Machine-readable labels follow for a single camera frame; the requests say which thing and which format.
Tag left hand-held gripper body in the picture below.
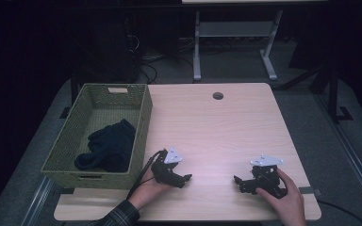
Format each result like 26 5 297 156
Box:
151 146 185 188

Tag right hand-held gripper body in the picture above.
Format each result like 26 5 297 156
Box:
247 153 288 200

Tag dark blue cloth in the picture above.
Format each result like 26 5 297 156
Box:
74 118 137 173

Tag green woven basket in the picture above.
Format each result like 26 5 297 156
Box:
41 82 154 190

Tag person's left hand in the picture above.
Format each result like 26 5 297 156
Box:
127 165 174 211

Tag person's right hand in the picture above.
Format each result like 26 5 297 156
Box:
255 168 307 226

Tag grey tape strip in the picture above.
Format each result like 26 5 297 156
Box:
298 186 322 196

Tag black metal stand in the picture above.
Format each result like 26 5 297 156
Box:
290 60 354 124

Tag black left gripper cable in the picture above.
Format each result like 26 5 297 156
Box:
125 149 167 201

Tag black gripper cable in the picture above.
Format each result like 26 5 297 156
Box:
125 149 167 201
318 199 362 226

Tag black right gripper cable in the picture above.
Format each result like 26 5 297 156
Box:
318 199 362 226

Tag metal floor rail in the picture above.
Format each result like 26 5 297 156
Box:
313 93 362 218
20 176 55 226

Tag bundle of black floor cables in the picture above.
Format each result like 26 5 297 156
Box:
124 33 196 85

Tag black table foot bracket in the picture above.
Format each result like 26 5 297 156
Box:
58 106 72 120

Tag white metal desk frame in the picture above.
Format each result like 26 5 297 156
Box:
181 0 328 83

